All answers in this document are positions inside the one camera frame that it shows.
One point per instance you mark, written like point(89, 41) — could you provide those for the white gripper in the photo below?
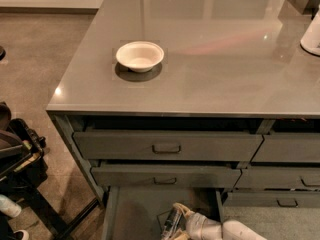
point(199, 226)

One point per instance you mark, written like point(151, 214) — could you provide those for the silver blue redbull can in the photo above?
point(171, 223)

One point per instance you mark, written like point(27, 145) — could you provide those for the open bottom left drawer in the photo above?
point(139, 213)

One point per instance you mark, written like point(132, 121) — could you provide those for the middle right grey drawer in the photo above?
point(279, 178)

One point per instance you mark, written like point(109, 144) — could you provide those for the grey drawer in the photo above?
point(165, 175)
point(167, 145)
point(281, 199)
point(279, 178)
point(289, 147)

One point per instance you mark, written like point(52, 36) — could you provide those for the middle left grey drawer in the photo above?
point(165, 175)

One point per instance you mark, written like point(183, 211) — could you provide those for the bottom right grey drawer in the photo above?
point(281, 199)

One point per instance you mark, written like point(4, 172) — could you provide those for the top right grey drawer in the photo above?
point(289, 147)

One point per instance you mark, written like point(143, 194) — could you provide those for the top left grey drawer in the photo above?
point(167, 145)

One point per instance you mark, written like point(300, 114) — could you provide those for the grey cabinet with counter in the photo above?
point(228, 66)

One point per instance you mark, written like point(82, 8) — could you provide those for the white appliance on counter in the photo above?
point(310, 41)

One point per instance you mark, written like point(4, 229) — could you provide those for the white shoe lower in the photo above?
point(21, 235)

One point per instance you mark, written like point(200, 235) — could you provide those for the white shoe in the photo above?
point(8, 207)
point(21, 235)

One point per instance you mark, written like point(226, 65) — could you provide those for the black cart with items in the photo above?
point(22, 170)

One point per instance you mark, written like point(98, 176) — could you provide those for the white paper bowl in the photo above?
point(140, 56)

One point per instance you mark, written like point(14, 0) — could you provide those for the white shoe upper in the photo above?
point(8, 207)

